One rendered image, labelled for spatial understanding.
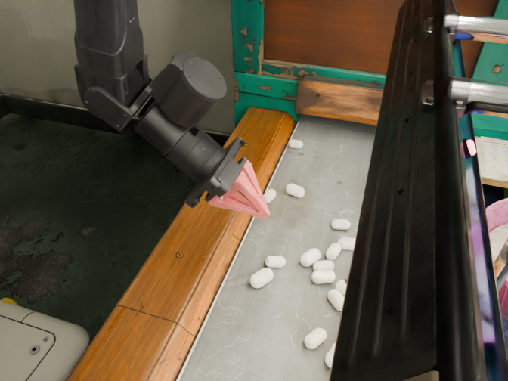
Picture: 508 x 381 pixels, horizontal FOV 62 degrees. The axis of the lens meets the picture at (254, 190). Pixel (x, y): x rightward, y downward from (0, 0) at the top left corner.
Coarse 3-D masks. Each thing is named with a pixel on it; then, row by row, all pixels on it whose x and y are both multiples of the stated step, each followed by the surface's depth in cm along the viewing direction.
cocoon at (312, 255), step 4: (312, 248) 66; (308, 252) 65; (312, 252) 65; (316, 252) 65; (320, 252) 66; (304, 256) 64; (308, 256) 64; (312, 256) 64; (316, 256) 65; (320, 256) 65; (300, 260) 65; (304, 260) 64; (308, 260) 64; (312, 260) 64; (316, 260) 65; (304, 264) 64; (308, 264) 64; (312, 264) 65
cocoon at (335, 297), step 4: (332, 292) 60; (336, 292) 59; (328, 296) 60; (332, 296) 59; (336, 296) 59; (340, 296) 59; (332, 300) 59; (336, 300) 59; (340, 300) 58; (332, 304) 59; (336, 304) 58; (340, 304) 58; (336, 308) 58; (340, 308) 58
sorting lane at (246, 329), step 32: (320, 128) 97; (288, 160) 87; (320, 160) 87; (352, 160) 87; (320, 192) 79; (352, 192) 79; (256, 224) 73; (288, 224) 73; (320, 224) 73; (352, 224) 73; (256, 256) 67; (288, 256) 67; (224, 288) 62; (256, 288) 62; (288, 288) 62; (320, 288) 62; (224, 320) 58; (256, 320) 58; (288, 320) 58; (320, 320) 58; (192, 352) 55; (224, 352) 55; (256, 352) 55; (288, 352) 55; (320, 352) 55
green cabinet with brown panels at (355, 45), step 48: (240, 0) 86; (288, 0) 84; (336, 0) 82; (384, 0) 79; (480, 0) 74; (240, 48) 92; (288, 48) 90; (336, 48) 87; (384, 48) 84; (480, 48) 79
